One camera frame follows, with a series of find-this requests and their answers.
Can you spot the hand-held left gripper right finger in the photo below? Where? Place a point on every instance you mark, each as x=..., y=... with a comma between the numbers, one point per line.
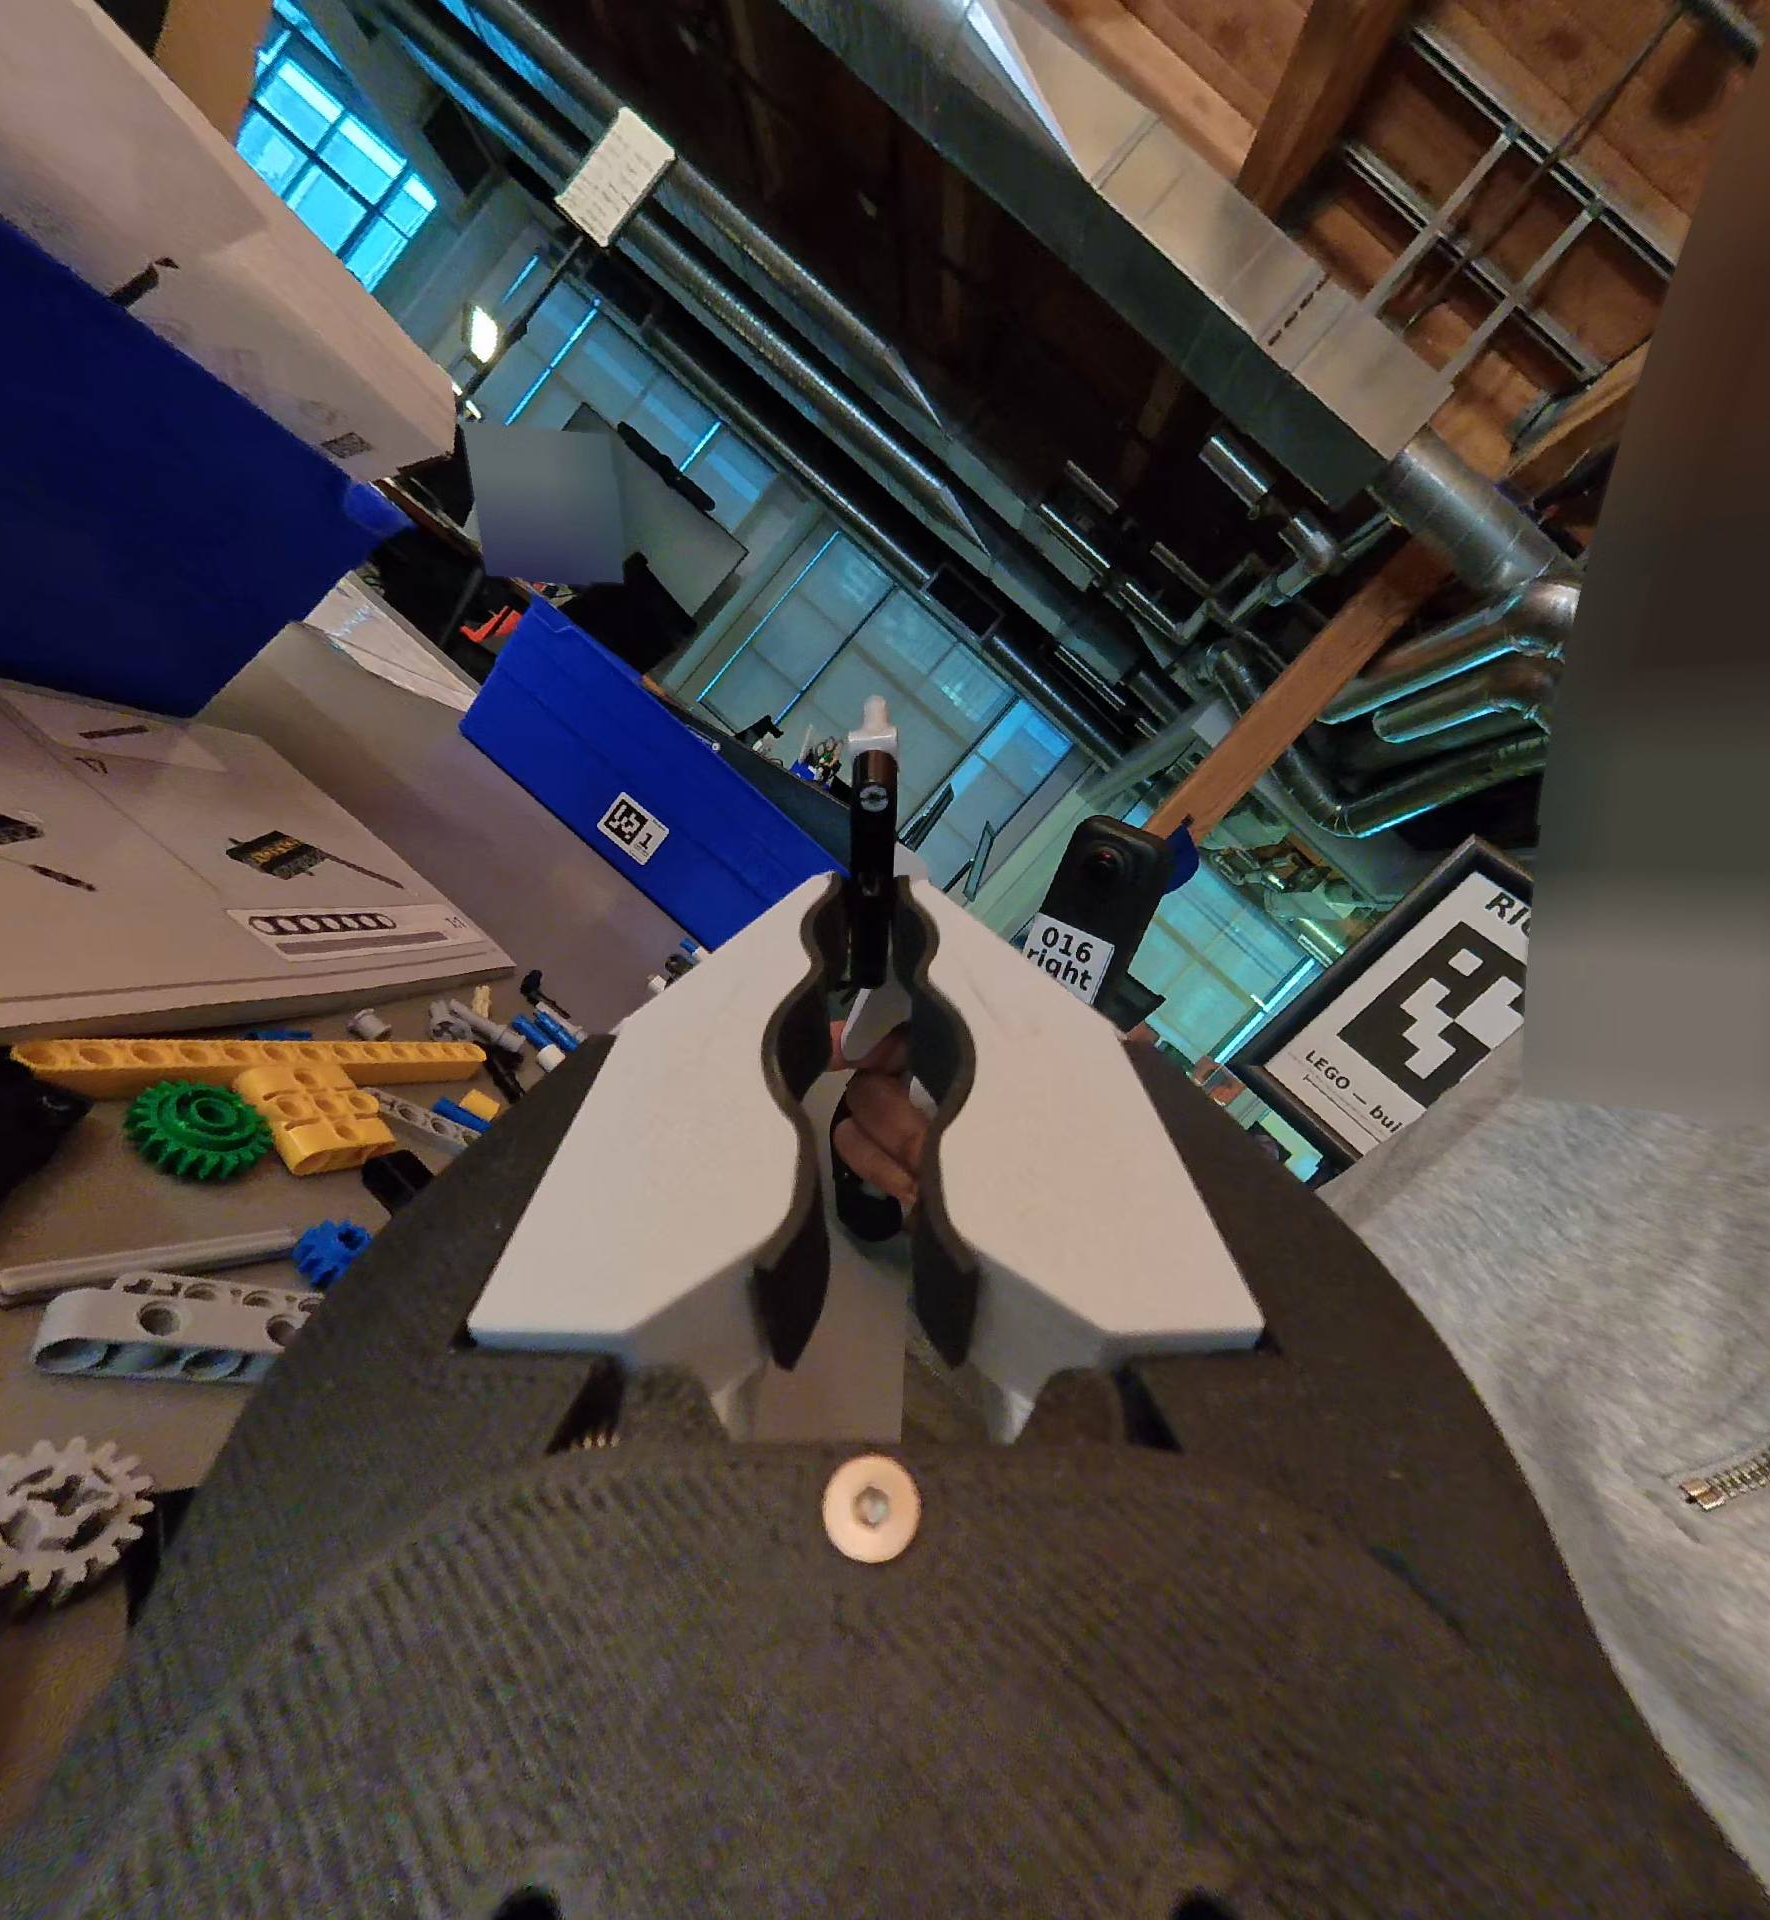
x=1079, y=1184

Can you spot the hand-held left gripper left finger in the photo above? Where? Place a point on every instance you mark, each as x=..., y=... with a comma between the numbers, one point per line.
x=644, y=1184

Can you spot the black lego axle white tip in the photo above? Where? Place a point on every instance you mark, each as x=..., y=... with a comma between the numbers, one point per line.
x=873, y=854

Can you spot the pile of small lego pins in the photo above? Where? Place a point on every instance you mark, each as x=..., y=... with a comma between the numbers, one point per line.
x=524, y=1027

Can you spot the small black lego connector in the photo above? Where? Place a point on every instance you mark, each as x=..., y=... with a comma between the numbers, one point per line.
x=398, y=1178

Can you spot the yellow lego angle beam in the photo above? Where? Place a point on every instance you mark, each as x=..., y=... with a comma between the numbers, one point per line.
x=322, y=1118

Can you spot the green lego gear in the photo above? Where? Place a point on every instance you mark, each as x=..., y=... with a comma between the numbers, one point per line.
x=198, y=1134

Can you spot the light grey lego beam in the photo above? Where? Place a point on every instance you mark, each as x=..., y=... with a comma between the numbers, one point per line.
x=172, y=1327

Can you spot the long yellow lego beam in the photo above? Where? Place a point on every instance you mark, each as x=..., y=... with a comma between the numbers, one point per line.
x=150, y=1054

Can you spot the long grey lego axle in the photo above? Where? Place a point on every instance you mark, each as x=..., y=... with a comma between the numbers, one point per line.
x=135, y=1264

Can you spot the open lego instruction booklet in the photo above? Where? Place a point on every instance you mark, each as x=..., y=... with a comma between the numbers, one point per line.
x=195, y=841

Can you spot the light grey lego gear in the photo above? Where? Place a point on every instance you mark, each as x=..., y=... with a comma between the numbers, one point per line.
x=53, y=1516

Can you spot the person's right hand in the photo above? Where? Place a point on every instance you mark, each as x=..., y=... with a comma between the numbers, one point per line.
x=881, y=1134

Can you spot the framed black white tag sign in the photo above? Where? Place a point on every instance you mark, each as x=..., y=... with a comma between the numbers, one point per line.
x=1409, y=1019

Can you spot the small blue plastic bin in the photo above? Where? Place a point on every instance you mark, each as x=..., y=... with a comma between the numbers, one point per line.
x=600, y=751

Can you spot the grey zip hoodie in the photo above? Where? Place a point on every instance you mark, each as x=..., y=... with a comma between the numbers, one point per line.
x=1606, y=1425

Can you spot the hanging white paper sign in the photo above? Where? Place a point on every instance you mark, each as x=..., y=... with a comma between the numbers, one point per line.
x=615, y=176

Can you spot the large blue plastic bin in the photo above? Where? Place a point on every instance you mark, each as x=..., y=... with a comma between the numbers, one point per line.
x=105, y=510

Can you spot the white instruction sheet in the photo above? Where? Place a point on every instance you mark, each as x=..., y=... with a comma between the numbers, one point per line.
x=120, y=165

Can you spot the slanted wooden post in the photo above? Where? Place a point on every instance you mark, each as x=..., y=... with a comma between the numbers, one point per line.
x=1305, y=690

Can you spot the metal ventilation duct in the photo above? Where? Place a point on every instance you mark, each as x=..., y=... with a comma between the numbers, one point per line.
x=1215, y=315

